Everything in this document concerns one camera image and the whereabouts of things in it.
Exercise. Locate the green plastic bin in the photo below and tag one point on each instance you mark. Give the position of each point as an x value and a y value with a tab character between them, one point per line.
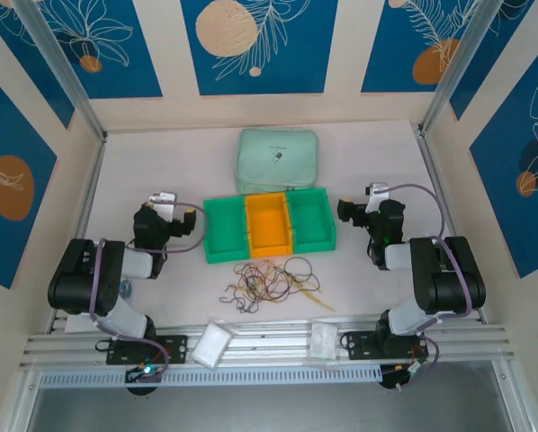
224	234
311	220

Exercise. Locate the ribbed aluminium frame rail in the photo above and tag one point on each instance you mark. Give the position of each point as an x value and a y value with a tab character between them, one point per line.
269	344

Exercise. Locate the white plastic bag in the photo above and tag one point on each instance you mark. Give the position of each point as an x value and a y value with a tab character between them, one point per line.
212	344

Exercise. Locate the clear plastic bag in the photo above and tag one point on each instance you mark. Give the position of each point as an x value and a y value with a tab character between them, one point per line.
322	339

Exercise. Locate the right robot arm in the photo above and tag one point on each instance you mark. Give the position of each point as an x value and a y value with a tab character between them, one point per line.
453	279

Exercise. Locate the aluminium side rail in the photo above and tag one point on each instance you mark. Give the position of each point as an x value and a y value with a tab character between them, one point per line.
431	171
91	180

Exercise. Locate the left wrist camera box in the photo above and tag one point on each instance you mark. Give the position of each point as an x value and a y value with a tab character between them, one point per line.
163	197

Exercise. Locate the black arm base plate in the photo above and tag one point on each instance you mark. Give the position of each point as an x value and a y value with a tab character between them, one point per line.
174	348
359	344

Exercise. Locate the small circuit board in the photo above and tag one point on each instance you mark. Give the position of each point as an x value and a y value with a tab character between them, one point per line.
413	370
144	371

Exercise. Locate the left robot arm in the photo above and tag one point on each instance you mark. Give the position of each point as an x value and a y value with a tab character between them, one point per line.
80	279

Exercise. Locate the orange plastic bin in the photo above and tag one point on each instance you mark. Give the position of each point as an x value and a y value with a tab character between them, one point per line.
269	225

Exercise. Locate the blue stethoscope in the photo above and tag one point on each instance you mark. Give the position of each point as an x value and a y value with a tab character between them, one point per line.
126	288

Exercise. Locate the aluminium corner post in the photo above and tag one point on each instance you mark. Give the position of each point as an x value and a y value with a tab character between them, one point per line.
458	58
66	67

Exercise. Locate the mint green zip pouch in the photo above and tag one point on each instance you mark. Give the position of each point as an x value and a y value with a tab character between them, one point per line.
273	157

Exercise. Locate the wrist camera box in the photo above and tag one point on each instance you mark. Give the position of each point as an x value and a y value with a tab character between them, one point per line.
377	191
163	197

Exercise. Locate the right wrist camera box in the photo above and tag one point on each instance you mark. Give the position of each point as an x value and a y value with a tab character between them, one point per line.
377	191

